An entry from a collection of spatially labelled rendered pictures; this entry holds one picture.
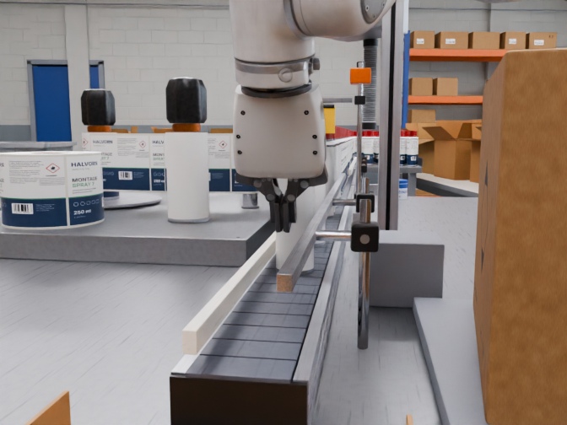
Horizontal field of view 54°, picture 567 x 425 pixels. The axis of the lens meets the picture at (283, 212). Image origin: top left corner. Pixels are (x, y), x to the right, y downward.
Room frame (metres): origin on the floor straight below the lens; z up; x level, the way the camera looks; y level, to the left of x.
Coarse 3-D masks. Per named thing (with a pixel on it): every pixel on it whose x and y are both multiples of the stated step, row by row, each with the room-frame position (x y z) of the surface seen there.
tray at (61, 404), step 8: (64, 392) 0.40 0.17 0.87; (56, 400) 0.39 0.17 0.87; (64, 400) 0.40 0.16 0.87; (48, 408) 0.38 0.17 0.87; (56, 408) 0.38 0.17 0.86; (64, 408) 0.40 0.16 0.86; (40, 416) 0.37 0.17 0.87; (48, 416) 0.37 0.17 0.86; (56, 416) 0.38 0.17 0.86; (64, 416) 0.39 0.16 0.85; (408, 416) 0.36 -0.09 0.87; (24, 424) 0.35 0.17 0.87; (32, 424) 0.36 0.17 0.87; (40, 424) 0.36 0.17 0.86; (48, 424) 0.37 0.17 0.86; (56, 424) 0.38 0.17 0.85; (64, 424) 0.39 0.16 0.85; (408, 424) 0.35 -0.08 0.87
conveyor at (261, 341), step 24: (336, 216) 1.24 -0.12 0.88; (264, 288) 0.65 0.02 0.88; (312, 288) 0.65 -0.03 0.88; (240, 312) 0.56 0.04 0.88; (264, 312) 0.56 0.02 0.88; (288, 312) 0.56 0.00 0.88; (312, 312) 0.63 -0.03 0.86; (216, 336) 0.49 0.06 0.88; (240, 336) 0.49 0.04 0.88; (264, 336) 0.49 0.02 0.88; (288, 336) 0.49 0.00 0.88; (216, 360) 0.44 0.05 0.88; (240, 360) 0.44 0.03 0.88; (264, 360) 0.44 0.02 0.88; (288, 360) 0.44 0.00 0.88
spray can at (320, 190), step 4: (316, 188) 0.90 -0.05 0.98; (320, 188) 0.90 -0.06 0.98; (324, 188) 0.91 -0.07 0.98; (316, 192) 0.90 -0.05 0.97; (320, 192) 0.90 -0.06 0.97; (324, 192) 0.91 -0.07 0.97; (316, 196) 0.90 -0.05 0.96; (320, 196) 0.90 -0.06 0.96; (324, 196) 0.91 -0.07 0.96; (316, 200) 0.90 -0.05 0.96; (320, 200) 0.90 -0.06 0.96; (316, 204) 0.90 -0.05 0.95; (320, 204) 0.90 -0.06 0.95; (316, 208) 0.90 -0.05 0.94; (324, 224) 0.91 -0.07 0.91; (324, 228) 0.91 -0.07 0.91; (316, 240) 0.90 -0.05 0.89; (316, 244) 0.90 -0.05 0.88; (320, 244) 0.90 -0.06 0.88; (324, 244) 0.91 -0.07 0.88
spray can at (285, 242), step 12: (312, 192) 0.73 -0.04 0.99; (300, 204) 0.71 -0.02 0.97; (312, 204) 0.73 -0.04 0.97; (300, 216) 0.71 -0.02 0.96; (312, 216) 0.73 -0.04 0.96; (300, 228) 0.71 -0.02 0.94; (276, 240) 0.73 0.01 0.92; (288, 240) 0.71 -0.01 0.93; (276, 252) 0.73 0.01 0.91; (288, 252) 0.71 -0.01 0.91; (312, 252) 0.73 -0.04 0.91; (276, 264) 0.73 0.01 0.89; (312, 264) 0.73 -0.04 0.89
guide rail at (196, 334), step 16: (272, 240) 0.77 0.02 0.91; (256, 256) 0.67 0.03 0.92; (240, 272) 0.59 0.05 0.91; (256, 272) 0.65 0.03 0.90; (224, 288) 0.53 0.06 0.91; (240, 288) 0.56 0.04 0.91; (208, 304) 0.47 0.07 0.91; (224, 304) 0.50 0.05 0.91; (192, 320) 0.43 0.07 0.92; (208, 320) 0.44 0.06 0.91; (192, 336) 0.41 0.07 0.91; (208, 336) 0.44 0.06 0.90; (192, 352) 0.41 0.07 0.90
